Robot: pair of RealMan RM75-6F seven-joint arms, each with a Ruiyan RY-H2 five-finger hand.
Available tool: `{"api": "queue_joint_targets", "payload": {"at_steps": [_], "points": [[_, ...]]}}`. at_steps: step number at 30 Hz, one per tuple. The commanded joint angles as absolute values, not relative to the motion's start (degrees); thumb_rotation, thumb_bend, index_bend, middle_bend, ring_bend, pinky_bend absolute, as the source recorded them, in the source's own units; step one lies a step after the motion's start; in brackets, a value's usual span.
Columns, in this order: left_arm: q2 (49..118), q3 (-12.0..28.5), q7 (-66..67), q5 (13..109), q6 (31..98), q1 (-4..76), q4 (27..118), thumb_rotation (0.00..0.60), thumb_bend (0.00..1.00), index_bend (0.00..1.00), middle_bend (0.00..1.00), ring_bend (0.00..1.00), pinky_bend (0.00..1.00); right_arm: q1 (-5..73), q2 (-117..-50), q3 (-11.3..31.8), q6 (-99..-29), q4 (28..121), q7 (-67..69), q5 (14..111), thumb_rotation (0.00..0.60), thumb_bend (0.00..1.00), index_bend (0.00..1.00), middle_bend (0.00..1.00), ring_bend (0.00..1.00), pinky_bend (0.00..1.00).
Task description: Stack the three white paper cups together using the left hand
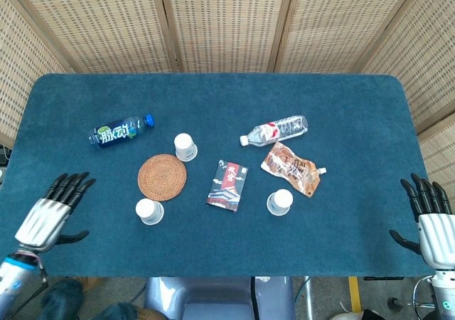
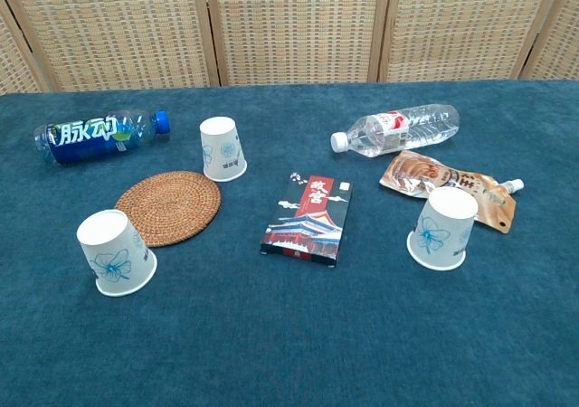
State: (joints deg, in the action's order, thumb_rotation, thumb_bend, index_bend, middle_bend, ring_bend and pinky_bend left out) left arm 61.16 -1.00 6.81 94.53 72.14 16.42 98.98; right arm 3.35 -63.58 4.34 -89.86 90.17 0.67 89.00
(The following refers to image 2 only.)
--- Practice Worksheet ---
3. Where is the white paper cup blue flower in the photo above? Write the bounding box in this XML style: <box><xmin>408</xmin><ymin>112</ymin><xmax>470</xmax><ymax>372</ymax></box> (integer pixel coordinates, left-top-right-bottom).
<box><xmin>199</xmin><ymin>116</ymin><xmax>248</xmax><ymax>183</ymax></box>
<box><xmin>405</xmin><ymin>186</ymin><xmax>479</xmax><ymax>272</ymax></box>
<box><xmin>76</xmin><ymin>209</ymin><xmax>158</xmax><ymax>298</ymax></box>

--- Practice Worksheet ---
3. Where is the dark palace print card box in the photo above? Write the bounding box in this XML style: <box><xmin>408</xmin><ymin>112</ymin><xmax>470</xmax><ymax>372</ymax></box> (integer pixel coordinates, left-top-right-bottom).
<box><xmin>260</xmin><ymin>172</ymin><xmax>355</xmax><ymax>270</ymax></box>

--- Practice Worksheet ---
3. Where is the round woven rattan coaster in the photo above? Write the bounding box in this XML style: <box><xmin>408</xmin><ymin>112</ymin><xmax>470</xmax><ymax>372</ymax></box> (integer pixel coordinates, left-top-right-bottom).
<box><xmin>114</xmin><ymin>170</ymin><xmax>223</xmax><ymax>249</ymax></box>

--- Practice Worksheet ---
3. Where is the brown spouted snack pouch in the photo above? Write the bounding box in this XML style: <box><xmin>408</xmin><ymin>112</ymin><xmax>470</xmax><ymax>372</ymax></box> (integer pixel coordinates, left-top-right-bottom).
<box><xmin>378</xmin><ymin>149</ymin><xmax>525</xmax><ymax>235</ymax></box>

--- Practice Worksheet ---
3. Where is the clear water bottle red label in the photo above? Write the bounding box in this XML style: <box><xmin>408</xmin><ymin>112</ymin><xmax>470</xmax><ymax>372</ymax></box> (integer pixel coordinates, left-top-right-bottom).
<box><xmin>329</xmin><ymin>103</ymin><xmax>460</xmax><ymax>158</ymax></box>

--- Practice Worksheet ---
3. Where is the blue velvet tablecloth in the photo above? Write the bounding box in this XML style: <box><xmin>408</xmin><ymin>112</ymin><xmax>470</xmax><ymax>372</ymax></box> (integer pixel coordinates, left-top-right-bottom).
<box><xmin>0</xmin><ymin>79</ymin><xmax>579</xmax><ymax>407</ymax></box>

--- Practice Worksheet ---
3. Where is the blue sports drink bottle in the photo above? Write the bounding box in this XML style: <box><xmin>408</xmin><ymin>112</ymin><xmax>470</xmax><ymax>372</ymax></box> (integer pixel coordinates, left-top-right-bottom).
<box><xmin>33</xmin><ymin>108</ymin><xmax>172</xmax><ymax>167</ymax></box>

